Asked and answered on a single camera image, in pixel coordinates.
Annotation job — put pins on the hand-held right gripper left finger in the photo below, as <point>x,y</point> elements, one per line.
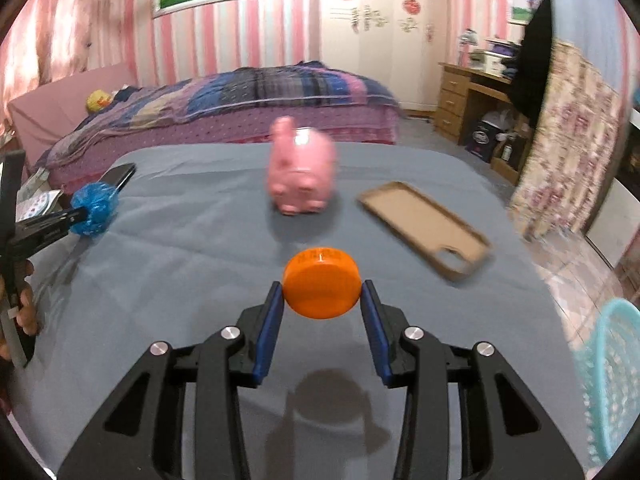
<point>270,330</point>

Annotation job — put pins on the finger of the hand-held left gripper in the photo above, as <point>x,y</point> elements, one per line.
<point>50,222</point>

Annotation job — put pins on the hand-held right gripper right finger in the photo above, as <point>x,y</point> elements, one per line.
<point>375,330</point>

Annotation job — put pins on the blue plastic bag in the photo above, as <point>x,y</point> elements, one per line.
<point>97,210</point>

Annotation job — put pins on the orange plastic lid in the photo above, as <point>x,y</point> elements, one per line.
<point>320,282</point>

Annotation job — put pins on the teal plastic basket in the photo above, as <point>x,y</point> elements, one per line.
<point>607,385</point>

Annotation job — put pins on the person's left hand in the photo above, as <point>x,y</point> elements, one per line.
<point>27,310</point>

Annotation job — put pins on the patterned paper packet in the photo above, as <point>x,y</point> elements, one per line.
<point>42,205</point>

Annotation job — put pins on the black phone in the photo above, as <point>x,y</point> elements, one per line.
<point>117,177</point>

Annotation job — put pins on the brown phone case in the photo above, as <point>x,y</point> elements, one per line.
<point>415,220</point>

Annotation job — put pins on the yellow duck plush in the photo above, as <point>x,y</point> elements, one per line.
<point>98,101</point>

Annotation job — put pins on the pink piggy bank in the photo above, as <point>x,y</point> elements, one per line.
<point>302,170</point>

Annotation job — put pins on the bed with purple sheet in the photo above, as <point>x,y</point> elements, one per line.
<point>225,132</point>

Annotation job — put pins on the black box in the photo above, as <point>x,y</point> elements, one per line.
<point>481,141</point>

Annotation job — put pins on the bed with striped blanket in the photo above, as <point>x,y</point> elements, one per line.
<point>225,90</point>

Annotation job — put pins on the wooden desk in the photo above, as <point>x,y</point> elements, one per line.
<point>452,100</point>

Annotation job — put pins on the white water dispenser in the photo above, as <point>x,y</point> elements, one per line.
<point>607,225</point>

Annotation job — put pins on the white wardrobe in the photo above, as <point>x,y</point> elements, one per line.
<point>380,70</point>

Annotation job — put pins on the blue and floral curtain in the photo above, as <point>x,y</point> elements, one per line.
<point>570,135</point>

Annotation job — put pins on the white storage box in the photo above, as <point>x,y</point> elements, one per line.
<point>492,57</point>

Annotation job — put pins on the desk lamp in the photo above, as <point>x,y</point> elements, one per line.
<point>469,47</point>

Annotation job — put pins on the black hanging garment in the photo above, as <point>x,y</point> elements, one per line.
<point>532,60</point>

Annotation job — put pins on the small wall picture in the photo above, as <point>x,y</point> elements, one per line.
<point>520,7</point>

